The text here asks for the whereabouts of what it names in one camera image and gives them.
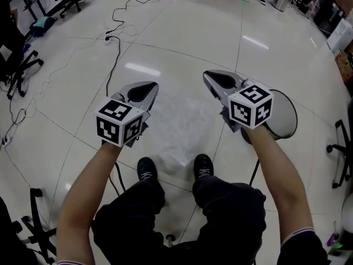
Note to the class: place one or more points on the teal and dark bag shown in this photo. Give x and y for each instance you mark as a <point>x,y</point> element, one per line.
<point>41,25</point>

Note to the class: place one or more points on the person's right forearm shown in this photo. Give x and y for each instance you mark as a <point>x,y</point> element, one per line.
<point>278,175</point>

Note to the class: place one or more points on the person's left forearm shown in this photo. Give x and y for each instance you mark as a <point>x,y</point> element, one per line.
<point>85,197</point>

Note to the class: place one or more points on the white box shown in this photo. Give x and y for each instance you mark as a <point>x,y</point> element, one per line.
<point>340,34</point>

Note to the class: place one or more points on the black office chair base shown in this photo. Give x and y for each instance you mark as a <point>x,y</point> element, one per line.
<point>38,230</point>
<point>343,148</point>

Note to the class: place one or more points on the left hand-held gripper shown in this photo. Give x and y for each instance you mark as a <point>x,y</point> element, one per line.
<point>119,126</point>

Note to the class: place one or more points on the clear plastic trash bag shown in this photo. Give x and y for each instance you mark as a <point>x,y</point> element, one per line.
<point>182,126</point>

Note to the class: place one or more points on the white power strip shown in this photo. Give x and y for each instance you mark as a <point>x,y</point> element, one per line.
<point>108,36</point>
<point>7,142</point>

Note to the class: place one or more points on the green and purple object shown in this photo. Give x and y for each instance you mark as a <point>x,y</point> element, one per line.
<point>334,241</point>

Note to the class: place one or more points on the steel trash can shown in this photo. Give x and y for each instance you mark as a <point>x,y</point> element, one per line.
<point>280,2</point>

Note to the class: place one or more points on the person's black left shoe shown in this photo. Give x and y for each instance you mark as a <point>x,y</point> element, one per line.
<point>147,167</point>

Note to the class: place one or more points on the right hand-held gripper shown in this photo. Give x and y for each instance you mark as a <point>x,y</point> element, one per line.
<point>249,106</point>

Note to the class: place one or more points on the stool caster wheel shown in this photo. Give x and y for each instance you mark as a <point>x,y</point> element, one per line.
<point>170,239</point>

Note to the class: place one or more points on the person's black trousers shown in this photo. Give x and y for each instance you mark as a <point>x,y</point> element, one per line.
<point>220,217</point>

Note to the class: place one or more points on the person's dark right sleeve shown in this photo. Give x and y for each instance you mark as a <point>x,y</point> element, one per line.
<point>303,247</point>

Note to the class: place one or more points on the person's dark sleeve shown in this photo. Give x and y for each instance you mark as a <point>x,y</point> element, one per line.
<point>303,247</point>
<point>71,262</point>

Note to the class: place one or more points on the person's dark left sleeve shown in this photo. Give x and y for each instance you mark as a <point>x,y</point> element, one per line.
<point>71,262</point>

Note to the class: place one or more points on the person's black right shoe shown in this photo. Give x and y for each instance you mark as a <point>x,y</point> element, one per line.
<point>203,166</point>

